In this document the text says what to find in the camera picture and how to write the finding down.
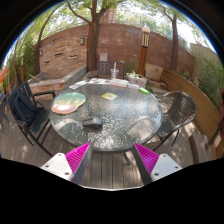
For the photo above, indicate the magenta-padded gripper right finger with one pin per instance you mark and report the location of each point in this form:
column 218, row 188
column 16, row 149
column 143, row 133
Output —
column 146, row 157

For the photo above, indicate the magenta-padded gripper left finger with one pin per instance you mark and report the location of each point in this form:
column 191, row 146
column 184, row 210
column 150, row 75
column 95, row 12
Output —
column 78, row 156

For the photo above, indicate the grey computer mouse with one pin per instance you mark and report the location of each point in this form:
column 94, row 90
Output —
column 92, row 122

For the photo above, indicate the pastel green pink mouse pad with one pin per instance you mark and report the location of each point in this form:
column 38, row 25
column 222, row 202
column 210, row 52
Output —
column 69, row 102

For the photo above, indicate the brown wicker patio chair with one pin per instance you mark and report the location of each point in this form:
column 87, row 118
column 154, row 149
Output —
column 178, row 111

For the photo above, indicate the black metal patio chair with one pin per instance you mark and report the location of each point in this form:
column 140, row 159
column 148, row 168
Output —
column 28, row 115

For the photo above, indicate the green marker pen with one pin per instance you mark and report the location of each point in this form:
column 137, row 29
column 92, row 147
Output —
column 143, row 90

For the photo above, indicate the yellow square card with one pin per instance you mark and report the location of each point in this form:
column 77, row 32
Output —
column 109, row 96

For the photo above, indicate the white printed paper sheet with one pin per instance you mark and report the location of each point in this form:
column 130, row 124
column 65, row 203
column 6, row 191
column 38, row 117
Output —
column 78, row 85

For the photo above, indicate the curved wooden bench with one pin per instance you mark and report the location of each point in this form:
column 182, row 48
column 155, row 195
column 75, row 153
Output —
column 200, row 103

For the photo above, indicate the white planter box with plant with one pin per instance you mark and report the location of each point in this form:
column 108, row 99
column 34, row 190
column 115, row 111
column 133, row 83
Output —
column 137, row 80

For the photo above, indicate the long stone planter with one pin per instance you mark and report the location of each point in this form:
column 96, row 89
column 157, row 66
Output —
column 63, row 80

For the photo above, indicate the colourful printed paper sheets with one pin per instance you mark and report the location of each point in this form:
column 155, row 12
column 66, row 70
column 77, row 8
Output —
column 98, row 81

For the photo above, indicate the white book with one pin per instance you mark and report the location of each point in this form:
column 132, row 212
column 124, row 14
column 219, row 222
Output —
column 119, row 83

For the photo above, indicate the low stone tree surround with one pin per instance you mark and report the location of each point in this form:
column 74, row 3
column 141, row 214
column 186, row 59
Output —
column 91, row 74

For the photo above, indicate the beige stone slab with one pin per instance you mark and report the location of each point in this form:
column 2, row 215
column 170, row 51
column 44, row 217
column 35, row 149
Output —
column 154, row 72

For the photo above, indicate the clear plastic cup with straw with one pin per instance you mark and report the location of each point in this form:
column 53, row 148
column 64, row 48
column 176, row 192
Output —
column 114, row 74

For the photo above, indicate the dark wooden slatted chair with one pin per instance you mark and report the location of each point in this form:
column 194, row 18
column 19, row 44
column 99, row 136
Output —
column 105, row 68

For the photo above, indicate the thin leaning tree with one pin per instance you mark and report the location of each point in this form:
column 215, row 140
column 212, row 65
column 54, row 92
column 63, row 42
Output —
column 37, row 56

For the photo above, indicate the thick forked tree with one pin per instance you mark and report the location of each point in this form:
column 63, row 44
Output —
column 93, row 46

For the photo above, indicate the orange fabric canopy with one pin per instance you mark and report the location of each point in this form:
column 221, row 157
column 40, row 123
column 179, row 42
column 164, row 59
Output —
column 3, row 75

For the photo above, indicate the slim straight tree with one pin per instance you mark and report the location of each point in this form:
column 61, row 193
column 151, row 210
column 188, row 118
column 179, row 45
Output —
column 175, row 46

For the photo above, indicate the wooden garden lamp post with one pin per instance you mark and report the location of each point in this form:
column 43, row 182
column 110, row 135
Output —
column 143, row 56

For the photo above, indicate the grey wall utility box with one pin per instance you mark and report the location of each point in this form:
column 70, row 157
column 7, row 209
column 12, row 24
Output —
column 103, row 57

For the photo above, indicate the black wall lamp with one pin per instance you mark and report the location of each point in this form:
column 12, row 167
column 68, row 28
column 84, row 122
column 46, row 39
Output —
column 82, row 41
column 41, row 52

